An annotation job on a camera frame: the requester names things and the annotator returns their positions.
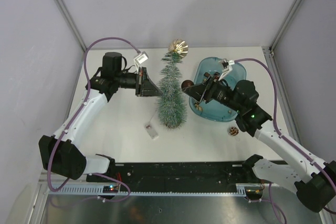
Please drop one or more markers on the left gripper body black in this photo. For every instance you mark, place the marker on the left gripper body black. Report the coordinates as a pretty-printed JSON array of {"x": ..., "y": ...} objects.
[{"x": 132, "y": 81}]

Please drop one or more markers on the blue plastic tub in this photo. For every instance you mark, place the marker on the blue plastic tub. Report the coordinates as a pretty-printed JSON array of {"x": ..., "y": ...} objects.
[{"x": 213, "y": 110}]

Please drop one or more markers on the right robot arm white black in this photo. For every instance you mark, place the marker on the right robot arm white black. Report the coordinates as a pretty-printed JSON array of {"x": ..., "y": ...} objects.
[{"x": 309, "y": 177}]

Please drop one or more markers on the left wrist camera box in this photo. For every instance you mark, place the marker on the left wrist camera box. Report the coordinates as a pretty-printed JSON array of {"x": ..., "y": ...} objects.
[{"x": 139, "y": 59}]

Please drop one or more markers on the frosted pine cone ornament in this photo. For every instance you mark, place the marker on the frosted pine cone ornament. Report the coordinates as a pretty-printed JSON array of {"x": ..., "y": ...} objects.
[{"x": 233, "y": 131}]

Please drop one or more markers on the gold bauble near packet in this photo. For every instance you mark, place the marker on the gold bauble near packet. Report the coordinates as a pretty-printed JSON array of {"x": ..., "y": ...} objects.
[{"x": 199, "y": 108}]

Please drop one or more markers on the grey slotted cable duct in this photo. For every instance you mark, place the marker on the grey slotted cable duct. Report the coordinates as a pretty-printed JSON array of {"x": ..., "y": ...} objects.
[{"x": 112, "y": 190}]

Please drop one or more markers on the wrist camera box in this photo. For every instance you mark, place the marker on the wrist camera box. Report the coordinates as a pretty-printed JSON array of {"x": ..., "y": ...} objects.
[
  {"x": 227, "y": 68},
  {"x": 139, "y": 59}
]

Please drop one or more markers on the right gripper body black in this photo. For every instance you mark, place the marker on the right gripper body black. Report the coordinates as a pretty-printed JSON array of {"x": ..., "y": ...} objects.
[{"x": 215, "y": 91}]

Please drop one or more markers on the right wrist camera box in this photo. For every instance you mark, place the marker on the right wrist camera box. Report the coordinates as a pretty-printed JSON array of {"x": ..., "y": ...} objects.
[{"x": 227, "y": 68}]

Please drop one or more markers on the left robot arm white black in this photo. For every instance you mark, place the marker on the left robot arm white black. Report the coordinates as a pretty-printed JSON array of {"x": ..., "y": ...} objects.
[{"x": 60, "y": 152}]

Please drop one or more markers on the small frosted christmas tree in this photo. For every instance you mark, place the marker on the small frosted christmas tree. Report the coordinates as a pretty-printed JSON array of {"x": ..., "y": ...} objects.
[{"x": 171, "y": 106}]

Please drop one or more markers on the aluminium frame post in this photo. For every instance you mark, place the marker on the aluminium frame post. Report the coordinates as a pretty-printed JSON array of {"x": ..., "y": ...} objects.
[
  {"x": 61, "y": 5},
  {"x": 294, "y": 8}
]

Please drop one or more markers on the dark red bauble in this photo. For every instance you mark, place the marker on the dark red bauble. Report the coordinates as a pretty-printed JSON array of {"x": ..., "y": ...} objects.
[{"x": 186, "y": 84}]

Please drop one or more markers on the right aluminium frame post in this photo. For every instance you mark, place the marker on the right aluminium frame post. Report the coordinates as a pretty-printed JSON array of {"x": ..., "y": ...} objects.
[{"x": 294, "y": 8}]

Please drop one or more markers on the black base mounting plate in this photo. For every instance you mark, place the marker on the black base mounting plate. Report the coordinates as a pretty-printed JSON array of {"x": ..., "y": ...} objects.
[{"x": 182, "y": 175}]

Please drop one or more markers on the left aluminium frame post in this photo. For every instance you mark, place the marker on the left aluminium frame post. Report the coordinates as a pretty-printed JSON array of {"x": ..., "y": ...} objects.
[{"x": 61, "y": 5}]

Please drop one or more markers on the large silver ribbed bauble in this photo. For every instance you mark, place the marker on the large silver ribbed bauble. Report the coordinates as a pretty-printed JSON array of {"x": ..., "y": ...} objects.
[{"x": 179, "y": 47}]

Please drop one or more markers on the clear plastic packet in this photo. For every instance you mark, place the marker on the clear plastic packet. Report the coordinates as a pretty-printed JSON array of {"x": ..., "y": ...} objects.
[{"x": 153, "y": 134}]

